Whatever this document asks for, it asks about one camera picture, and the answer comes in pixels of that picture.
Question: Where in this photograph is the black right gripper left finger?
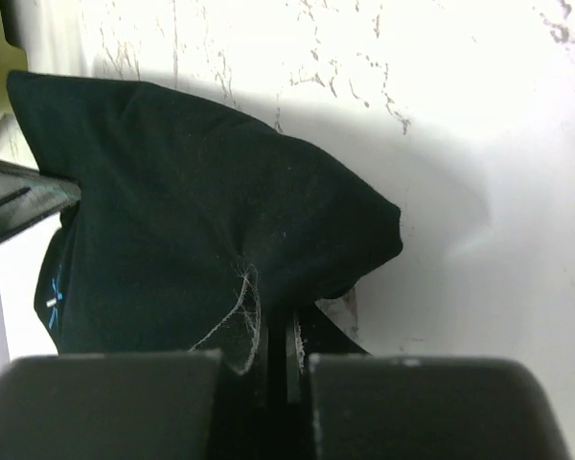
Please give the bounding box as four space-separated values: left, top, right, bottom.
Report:
0 263 272 460

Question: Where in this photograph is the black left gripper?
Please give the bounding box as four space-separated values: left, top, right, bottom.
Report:
0 160 81 244

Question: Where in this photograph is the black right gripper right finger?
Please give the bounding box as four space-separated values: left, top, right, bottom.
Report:
286 307 570 459

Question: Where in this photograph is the black t shirt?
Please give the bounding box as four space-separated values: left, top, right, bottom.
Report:
7 71 403 354

